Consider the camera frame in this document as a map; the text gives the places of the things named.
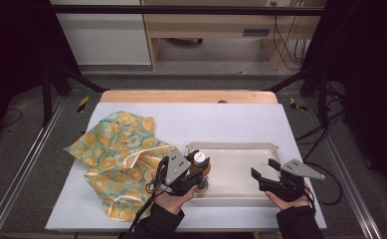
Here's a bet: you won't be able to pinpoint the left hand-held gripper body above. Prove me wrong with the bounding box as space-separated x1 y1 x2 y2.
159 146 205 197

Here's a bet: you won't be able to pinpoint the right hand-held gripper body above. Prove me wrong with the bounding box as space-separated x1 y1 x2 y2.
259 158 326 202

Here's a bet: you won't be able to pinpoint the orange bottle with white cap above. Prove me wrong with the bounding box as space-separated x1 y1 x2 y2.
189 150 213 194

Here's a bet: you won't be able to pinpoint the white plastic tray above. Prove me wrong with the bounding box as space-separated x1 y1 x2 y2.
184 141 282 207

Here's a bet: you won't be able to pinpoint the green orange-print cloth bag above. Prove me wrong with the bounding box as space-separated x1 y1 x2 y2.
64 110 182 223

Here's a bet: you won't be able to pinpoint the person's right hand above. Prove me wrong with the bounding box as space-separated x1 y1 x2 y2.
265 190 312 212

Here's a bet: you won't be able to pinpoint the person's left hand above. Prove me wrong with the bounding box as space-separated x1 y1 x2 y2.
154 186 199 215

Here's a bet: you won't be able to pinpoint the white table mat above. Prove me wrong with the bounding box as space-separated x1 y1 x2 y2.
45 102 328 232

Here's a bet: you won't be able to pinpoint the wooden table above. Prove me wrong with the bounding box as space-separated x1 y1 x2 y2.
99 90 279 105

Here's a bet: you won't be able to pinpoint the yellow black floor tape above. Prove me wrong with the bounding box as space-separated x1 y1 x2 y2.
289 97 308 113
76 95 91 114

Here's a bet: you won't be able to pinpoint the black curtain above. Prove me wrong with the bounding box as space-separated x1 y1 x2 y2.
0 0 80 157
303 0 387 200

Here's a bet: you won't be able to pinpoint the wooden desk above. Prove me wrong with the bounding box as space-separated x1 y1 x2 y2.
140 0 328 72

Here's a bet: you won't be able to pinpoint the white cabinet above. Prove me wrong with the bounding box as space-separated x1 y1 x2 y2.
50 0 152 66

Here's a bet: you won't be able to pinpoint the left hand-held gripper cable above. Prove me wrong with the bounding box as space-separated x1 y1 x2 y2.
127 157 169 233

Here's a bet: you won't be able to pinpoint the hand-held gripper cable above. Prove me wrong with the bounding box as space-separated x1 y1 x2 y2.
127 157 169 233
301 160 343 207

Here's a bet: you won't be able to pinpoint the black floor cables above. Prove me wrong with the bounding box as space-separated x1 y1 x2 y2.
294 109 348 161

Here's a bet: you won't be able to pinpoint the right hand-held gripper cable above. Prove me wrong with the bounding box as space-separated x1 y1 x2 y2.
301 160 343 207

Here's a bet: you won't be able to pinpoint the aluminium rail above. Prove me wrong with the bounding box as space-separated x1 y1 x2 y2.
0 96 68 239
304 98 383 239

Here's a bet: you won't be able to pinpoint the black frame stand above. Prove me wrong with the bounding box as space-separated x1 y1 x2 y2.
264 63 331 128
41 62 109 127

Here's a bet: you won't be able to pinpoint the black cables at desk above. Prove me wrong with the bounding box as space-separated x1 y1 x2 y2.
271 1 311 72

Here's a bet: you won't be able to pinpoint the black horizontal frame bar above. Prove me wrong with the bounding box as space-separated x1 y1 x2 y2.
48 4 326 17

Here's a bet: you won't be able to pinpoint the thin black floor cable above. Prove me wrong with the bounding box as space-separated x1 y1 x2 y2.
0 108 24 128

